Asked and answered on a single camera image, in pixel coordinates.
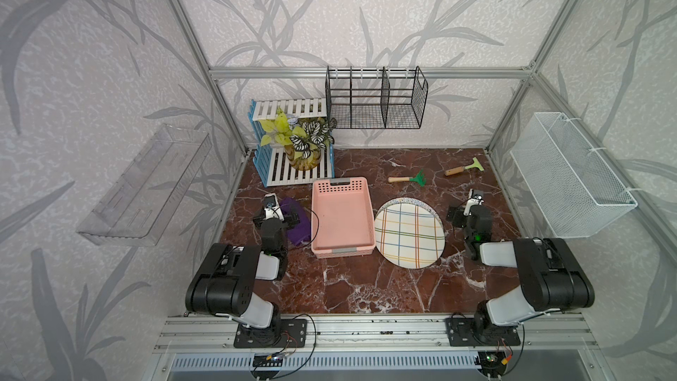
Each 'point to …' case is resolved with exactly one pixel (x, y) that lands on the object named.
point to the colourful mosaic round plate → (407, 200)
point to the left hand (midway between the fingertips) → (277, 202)
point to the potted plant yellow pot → (303, 139)
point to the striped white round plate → (410, 233)
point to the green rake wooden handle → (420, 178)
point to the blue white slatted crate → (271, 161)
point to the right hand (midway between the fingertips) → (465, 203)
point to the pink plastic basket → (342, 217)
